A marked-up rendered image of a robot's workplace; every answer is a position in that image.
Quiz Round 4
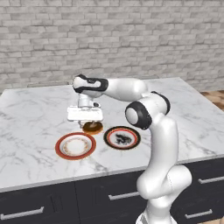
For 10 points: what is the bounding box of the red rimmed white plate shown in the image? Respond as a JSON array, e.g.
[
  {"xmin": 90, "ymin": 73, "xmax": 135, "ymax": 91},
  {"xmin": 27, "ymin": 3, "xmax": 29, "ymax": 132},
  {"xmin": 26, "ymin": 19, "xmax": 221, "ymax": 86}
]
[{"xmin": 54, "ymin": 131, "xmax": 97, "ymax": 161}]

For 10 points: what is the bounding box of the silver drawer handle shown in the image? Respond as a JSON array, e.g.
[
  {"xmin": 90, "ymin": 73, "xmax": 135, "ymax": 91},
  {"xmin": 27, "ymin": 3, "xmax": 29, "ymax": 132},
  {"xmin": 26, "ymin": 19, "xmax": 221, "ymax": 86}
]
[
  {"xmin": 108, "ymin": 191, "xmax": 141, "ymax": 201},
  {"xmin": 0, "ymin": 206, "xmax": 46, "ymax": 221},
  {"xmin": 198, "ymin": 175, "xmax": 224, "ymax": 185},
  {"xmin": 184, "ymin": 208, "xmax": 214, "ymax": 220}
]

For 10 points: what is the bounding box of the brown round pastry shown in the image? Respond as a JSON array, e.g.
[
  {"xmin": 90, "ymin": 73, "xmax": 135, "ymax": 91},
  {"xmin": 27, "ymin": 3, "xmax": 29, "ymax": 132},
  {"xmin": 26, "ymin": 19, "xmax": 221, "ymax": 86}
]
[{"xmin": 81, "ymin": 121, "xmax": 104, "ymax": 136}]

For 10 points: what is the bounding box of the black cabinet drawer front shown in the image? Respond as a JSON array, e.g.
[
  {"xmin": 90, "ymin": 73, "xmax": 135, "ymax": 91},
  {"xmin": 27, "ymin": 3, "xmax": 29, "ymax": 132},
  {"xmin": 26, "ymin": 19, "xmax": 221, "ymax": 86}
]
[
  {"xmin": 74, "ymin": 170, "xmax": 151, "ymax": 224},
  {"xmin": 179, "ymin": 157, "xmax": 224, "ymax": 200},
  {"xmin": 171, "ymin": 191, "xmax": 224, "ymax": 224},
  {"xmin": 0, "ymin": 181, "xmax": 81, "ymax": 224}
]

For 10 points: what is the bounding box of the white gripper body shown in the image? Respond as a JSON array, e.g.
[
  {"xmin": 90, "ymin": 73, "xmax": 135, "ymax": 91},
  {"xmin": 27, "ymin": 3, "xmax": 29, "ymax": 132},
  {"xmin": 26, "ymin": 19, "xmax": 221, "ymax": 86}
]
[{"xmin": 66, "ymin": 105, "xmax": 104, "ymax": 123}]

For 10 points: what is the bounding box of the black rimmed patterned plate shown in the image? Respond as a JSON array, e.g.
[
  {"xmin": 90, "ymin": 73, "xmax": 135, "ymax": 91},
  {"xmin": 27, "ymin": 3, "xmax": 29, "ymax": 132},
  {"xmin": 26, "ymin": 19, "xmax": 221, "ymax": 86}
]
[{"xmin": 102, "ymin": 125, "xmax": 142, "ymax": 151}]

